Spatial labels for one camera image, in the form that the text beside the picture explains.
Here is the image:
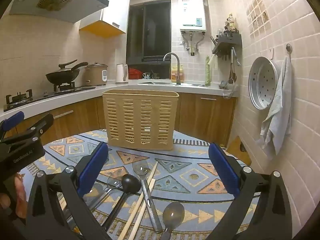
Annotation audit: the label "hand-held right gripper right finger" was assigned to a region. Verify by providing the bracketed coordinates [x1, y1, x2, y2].
[208, 142, 294, 240]

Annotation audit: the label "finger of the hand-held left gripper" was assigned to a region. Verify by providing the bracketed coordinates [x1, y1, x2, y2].
[0, 111, 25, 138]
[0, 114, 54, 153]

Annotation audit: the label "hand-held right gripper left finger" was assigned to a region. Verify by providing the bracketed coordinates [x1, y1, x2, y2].
[25, 142, 113, 240]

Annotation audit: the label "clear plastic spoon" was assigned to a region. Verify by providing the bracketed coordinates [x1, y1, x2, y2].
[84, 174, 124, 209]

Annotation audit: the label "black ladle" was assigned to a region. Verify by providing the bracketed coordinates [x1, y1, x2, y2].
[101, 174, 142, 232]

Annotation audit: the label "wooden chopstick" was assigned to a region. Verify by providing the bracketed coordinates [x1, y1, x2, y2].
[119, 161, 159, 240]
[132, 178, 156, 240]

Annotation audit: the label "metal soup spoon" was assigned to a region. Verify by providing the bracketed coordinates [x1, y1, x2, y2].
[160, 202, 185, 240]

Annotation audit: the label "beige slotted plastic utensil basket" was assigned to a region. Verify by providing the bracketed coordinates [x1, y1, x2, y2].
[102, 89, 180, 151]

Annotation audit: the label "slotted metal spoon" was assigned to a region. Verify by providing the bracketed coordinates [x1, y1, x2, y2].
[132, 161, 163, 232]

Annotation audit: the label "person's left hand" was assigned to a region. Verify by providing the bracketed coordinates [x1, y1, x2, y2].
[0, 174, 27, 219]

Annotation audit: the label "wooden cutting board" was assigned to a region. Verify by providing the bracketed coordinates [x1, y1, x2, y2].
[226, 135, 252, 167]

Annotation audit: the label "black gas stove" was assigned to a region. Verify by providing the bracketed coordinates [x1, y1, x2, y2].
[4, 80, 96, 112]

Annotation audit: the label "blue patterned table mat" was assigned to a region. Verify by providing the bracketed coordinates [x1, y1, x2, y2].
[19, 129, 260, 240]

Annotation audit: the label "black wok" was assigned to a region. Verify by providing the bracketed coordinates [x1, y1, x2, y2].
[45, 59, 88, 84]

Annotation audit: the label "wooden base cabinets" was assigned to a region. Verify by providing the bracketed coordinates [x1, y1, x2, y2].
[15, 92, 237, 148]

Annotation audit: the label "clear plastic container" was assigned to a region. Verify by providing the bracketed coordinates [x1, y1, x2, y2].
[222, 89, 238, 99]

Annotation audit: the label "beige rice cooker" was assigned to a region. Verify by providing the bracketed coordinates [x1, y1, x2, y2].
[84, 63, 108, 87]

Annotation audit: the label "pale hanging towel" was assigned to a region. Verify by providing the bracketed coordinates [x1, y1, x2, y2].
[259, 56, 292, 155]

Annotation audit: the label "round metal steamer tray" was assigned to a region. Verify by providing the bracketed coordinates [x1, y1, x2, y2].
[248, 56, 282, 110]

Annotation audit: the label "hanging cooking spoon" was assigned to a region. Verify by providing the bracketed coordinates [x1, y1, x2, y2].
[228, 62, 237, 84]

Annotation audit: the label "white electric kettle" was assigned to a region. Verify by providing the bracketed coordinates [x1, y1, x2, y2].
[115, 64, 129, 84]

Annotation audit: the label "green bottle brush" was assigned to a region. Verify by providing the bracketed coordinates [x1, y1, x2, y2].
[205, 56, 212, 85]

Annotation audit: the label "red plastic basket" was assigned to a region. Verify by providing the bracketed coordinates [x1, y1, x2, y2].
[129, 67, 143, 80]

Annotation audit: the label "steel sink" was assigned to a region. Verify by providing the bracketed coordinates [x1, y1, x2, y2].
[139, 80, 208, 87]

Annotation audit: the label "yellow detergent bottle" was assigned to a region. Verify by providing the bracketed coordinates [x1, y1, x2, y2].
[171, 65, 184, 82]

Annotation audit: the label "metal kitchen faucet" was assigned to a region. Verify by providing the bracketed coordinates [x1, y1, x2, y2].
[163, 52, 182, 85]

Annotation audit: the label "hanging metal tongs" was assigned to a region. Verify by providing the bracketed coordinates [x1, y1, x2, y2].
[230, 47, 241, 67]

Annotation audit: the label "grey range hood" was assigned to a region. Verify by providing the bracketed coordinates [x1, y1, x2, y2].
[9, 0, 110, 23]

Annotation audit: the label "row of condiment bottles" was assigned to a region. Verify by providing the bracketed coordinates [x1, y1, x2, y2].
[217, 14, 239, 37]

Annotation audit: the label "dark window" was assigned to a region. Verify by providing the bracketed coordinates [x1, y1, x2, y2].
[126, 0, 172, 63]

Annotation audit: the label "white water heater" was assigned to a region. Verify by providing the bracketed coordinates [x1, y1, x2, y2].
[178, 0, 207, 33]

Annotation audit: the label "black wall rack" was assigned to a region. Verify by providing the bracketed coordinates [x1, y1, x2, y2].
[212, 33, 242, 55]

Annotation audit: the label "white wall cabinet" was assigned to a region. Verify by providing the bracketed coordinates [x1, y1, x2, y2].
[79, 0, 131, 39]

